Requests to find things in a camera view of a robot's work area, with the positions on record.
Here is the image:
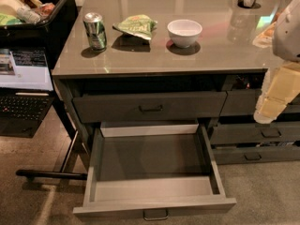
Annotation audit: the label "green jalapeno chip bag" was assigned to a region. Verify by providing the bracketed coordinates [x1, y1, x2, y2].
[112, 14, 158, 40]

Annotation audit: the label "snack bags in drawer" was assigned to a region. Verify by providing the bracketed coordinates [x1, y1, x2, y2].
[232, 75, 249, 89]

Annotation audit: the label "white plastic bottle in bin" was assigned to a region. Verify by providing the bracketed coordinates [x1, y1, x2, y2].
[16, 7, 41, 23]

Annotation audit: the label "open black laptop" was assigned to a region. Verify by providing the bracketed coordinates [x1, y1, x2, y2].
[0, 49, 54, 138]

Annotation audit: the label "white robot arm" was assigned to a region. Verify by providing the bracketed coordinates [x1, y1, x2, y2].
[253, 0, 300, 124]

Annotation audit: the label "black plastic bin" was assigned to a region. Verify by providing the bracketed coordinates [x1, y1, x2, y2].
[0, 0, 78, 51]

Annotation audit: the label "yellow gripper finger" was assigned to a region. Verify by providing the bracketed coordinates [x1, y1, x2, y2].
[254, 63, 300, 124]

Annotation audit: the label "grey top right drawer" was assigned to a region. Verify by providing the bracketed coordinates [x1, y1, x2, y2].
[220, 89, 300, 116]

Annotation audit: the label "green soda can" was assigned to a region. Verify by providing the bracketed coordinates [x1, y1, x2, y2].
[82, 12, 107, 51]

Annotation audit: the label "open grey middle drawer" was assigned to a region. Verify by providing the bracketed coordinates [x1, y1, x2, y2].
[73, 125, 236, 221]

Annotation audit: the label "black cart leg bar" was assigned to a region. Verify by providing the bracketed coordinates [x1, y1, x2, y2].
[16, 170, 87, 180]

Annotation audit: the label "grey bottom right drawer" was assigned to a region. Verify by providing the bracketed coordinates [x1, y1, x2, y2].
[213, 146, 300, 165]

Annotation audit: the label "white ceramic bowl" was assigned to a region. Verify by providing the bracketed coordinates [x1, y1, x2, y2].
[167, 20, 203, 48]

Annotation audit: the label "grey top left drawer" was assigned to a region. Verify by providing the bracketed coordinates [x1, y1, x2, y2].
[73, 92, 227, 123]

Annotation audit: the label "clear jar of snacks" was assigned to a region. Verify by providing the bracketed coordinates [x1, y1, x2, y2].
[252, 0, 292, 48]

